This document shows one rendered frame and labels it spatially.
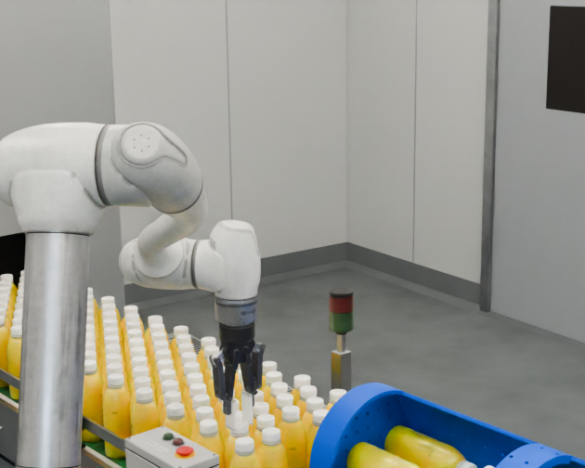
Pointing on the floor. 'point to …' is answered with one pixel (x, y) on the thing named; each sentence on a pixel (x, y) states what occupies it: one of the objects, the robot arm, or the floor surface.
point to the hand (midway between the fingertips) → (239, 410)
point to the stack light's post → (341, 370)
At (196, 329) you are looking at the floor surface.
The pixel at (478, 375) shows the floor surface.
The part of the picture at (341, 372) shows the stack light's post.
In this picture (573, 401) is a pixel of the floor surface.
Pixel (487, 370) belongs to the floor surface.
